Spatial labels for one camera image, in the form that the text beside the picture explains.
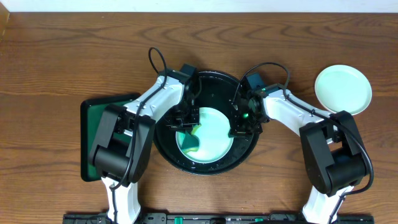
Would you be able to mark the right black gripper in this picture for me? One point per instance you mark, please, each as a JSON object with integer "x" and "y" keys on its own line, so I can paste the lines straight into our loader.
{"x": 237, "y": 129}

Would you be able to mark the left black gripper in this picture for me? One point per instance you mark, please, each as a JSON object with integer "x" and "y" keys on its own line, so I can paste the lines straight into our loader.
{"x": 184, "y": 118}

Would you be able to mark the green yellow sponge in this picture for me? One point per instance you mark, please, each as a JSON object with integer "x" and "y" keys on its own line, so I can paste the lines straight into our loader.
{"x": 191, "y": 142}

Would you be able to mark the mint plate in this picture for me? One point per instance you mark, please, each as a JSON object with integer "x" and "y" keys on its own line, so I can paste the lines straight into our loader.
{"x": 341, "y": 87}
{"x": 213, "y": 135}

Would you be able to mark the mint plate front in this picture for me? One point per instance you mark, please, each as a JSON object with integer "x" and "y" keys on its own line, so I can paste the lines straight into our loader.
{"x": 341, "y": 87}

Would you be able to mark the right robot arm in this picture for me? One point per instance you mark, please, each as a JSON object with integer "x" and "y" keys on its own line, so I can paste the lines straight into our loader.
{"x": 333, "y": 152}

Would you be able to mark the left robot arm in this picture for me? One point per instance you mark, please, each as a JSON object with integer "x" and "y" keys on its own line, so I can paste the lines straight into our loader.
{"x": 121, "y": 147}

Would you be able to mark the dark green rectangular tray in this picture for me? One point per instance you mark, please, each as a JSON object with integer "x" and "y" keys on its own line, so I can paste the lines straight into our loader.
{"x": 90, "y": 114}

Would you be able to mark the black mounting rail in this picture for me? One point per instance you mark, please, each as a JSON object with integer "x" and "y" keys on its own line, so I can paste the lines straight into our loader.
{"x": 162, "y": 218}

